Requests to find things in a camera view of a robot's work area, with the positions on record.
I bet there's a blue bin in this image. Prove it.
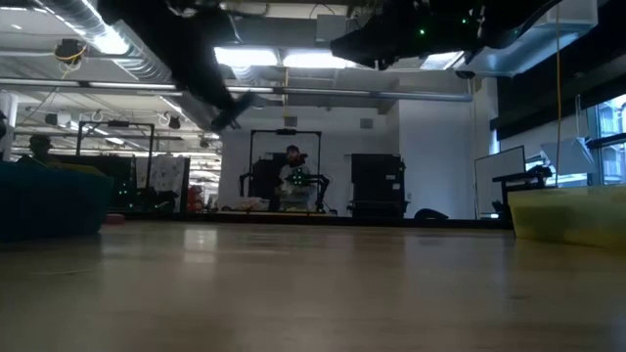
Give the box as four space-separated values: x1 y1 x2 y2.
0 156 114 242

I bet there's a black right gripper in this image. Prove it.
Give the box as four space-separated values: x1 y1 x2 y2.
329 13 452 71

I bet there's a yellow block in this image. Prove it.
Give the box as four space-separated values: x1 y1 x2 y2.
46 162 107 177

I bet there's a white storage box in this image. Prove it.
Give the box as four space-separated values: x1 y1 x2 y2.
232 196 270 212

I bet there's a black frame rig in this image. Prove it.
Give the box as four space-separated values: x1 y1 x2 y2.
76 120 156 192
248 129 323 206

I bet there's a ceiling air unit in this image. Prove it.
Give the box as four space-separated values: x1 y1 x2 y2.
454 0 599 78

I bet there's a white patterned sheet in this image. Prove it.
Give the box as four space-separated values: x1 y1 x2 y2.
135 154 190 197

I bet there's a whiteboard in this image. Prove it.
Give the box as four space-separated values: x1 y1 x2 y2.
473 145 527 216

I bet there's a black cabinet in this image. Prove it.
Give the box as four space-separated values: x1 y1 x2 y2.
252 153 290 210
350 154 407 219

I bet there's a ceiling light strip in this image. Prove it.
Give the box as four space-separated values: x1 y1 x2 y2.
82 0 129 56

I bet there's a yellow bin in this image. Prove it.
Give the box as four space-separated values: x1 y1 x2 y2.
508 185 626 250

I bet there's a black bag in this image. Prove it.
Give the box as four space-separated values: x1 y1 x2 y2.
414 208 449 221

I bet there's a person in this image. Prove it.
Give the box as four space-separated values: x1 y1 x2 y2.
19 135 63 165
276 145 314 211

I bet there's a ribbed silver air duct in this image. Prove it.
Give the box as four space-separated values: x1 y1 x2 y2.
41 0 177 85

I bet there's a ceiling light panel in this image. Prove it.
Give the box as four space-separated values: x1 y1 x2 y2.
282 50 356 69
214 46 280 67

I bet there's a black desk equipment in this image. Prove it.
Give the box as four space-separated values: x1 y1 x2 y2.
492 164 554 193

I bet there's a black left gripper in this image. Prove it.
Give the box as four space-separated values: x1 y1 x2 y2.
159 27 259 132

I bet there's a window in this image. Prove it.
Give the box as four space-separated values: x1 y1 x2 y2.
594 95 626 186

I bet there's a grey ceiling pipe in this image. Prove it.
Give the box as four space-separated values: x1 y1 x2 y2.
0 77 473 103

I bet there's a black ceiling cable reel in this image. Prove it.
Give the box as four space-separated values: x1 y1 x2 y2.
53 38 88 67

